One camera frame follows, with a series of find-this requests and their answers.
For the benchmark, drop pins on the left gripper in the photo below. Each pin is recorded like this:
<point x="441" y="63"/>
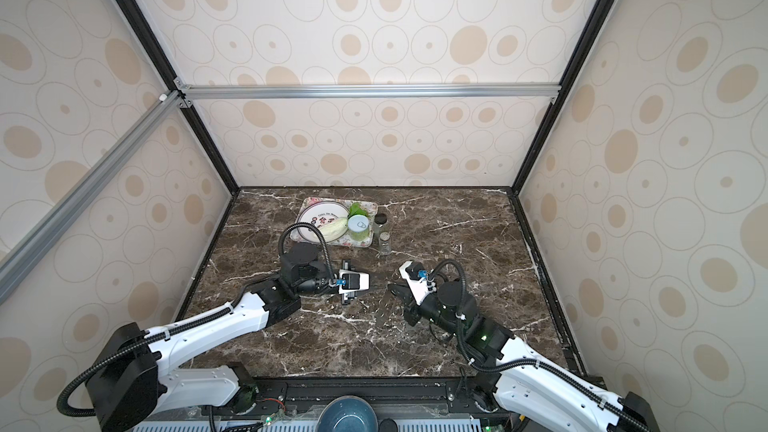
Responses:
<point x="349" y="298"/>

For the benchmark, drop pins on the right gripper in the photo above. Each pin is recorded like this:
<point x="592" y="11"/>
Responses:
<point x="406" y="298"/>

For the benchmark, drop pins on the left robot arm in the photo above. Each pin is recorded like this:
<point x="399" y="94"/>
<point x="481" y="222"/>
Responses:
<point x="138" y="372"/>

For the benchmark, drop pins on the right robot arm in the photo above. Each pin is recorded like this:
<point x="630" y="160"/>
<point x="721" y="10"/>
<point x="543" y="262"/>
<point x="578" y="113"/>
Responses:
<point x="510" y="374"/>

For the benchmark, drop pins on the small clear glass bottle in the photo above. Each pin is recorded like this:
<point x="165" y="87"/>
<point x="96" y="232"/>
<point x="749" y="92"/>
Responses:
<point x="385" y="243"/>

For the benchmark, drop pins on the pale green cabbage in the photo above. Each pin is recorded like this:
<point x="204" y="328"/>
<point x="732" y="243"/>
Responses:
<point x="334" y="230"/>

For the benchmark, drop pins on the floral rectangular tray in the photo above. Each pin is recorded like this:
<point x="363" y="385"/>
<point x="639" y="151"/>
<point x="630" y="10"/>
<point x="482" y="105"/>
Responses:
<point x="345" y="241"/>

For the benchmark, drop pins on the dark lid spice jar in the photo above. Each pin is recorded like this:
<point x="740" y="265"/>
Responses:
<point x="380" y="223"/>

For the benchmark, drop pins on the green leafy vegetable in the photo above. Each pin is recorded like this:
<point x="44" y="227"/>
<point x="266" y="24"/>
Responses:
<point x="356" y="209"/>

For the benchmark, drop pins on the white plate with red text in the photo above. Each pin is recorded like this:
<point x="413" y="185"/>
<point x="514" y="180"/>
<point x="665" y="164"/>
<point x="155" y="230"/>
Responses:
<point x="322" y="212"/>

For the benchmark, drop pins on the blue bowl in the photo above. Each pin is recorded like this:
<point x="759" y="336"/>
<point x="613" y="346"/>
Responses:
<point x="348" y="414"/>

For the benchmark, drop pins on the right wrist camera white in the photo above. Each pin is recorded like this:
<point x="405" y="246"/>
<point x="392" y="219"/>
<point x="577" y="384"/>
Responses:
<point x="417" y="278"/>

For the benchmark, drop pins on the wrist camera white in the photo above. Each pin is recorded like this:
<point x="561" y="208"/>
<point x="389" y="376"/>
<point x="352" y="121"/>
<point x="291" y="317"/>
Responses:
<point x="351" y="282"/>
<point x="417" y="278"/>

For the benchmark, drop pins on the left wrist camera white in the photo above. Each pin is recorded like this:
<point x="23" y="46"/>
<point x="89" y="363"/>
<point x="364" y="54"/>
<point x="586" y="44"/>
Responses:
<point x="351" y="282"/>

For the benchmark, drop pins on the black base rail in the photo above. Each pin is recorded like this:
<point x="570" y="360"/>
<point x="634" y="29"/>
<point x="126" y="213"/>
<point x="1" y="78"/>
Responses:
<point x="400" y="404"/>

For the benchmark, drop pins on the horizontal aluminium rail back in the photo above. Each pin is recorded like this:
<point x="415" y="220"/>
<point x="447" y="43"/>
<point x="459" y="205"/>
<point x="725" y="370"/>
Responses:
<point x="374" y="91"/>

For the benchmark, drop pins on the aluminium rail left wall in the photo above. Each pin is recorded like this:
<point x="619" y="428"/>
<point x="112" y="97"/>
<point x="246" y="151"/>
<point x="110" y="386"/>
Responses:
<point x="20" y="262"/>

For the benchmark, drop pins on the black vertical frame post left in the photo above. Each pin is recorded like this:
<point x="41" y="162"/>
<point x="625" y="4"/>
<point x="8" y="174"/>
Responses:
<point x="152" y="47"/>

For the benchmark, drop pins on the black vertical frame post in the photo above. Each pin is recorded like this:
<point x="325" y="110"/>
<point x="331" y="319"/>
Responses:
<point x="152" y="47"/>
<point x="583" y="46"/>

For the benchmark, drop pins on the black vertical frame post right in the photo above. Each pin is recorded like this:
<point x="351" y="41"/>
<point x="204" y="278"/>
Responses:
<point x="583" y="46"/>

